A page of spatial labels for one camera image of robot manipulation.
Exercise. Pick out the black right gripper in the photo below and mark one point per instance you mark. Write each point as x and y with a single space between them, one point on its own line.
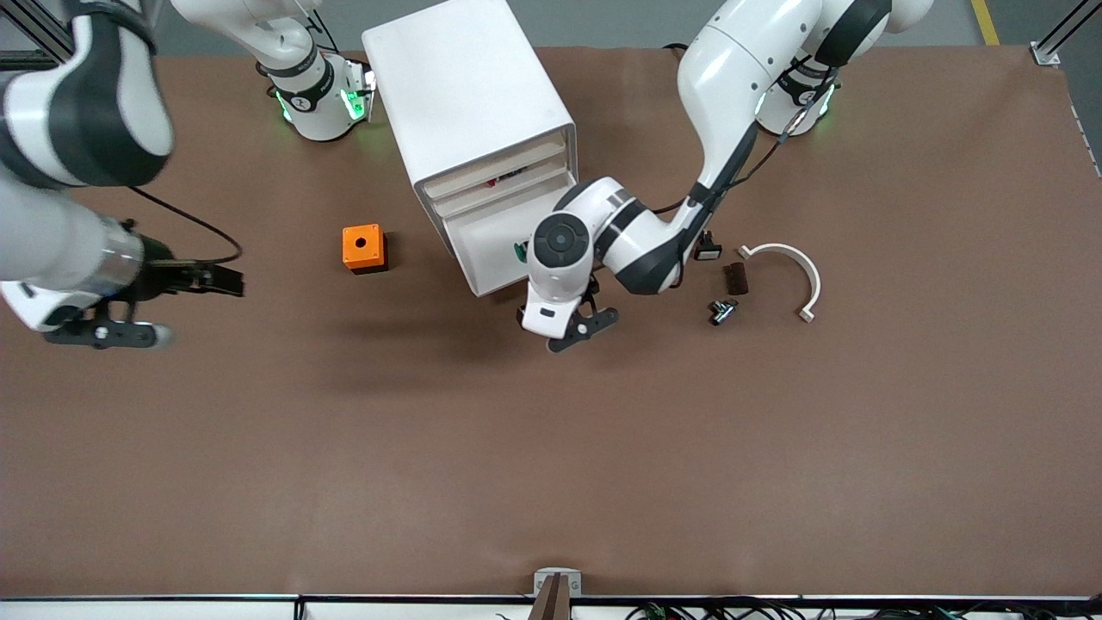
160 269

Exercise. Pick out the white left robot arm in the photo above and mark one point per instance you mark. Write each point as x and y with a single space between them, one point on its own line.
732 69

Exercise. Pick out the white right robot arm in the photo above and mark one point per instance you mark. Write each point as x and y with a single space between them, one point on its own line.
52 232

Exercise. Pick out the orange box with hole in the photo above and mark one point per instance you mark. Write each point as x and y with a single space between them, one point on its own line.
362 245

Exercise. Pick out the small black part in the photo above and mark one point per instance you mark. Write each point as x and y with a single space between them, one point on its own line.
513 176

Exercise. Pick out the silver metal fitting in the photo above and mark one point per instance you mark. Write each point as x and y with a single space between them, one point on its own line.
724 312

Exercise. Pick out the brown terminal block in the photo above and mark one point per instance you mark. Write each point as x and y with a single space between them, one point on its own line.
738 279

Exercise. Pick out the aluminium frame profile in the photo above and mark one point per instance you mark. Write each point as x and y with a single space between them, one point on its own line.
1046 54
43 34

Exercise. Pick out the grey metal bracket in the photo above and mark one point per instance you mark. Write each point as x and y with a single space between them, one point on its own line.
542 575

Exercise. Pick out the black white push switch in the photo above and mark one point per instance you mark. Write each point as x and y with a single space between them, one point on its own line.
709 251

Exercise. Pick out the white curved bracket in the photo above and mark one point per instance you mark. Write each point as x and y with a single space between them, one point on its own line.
805 267

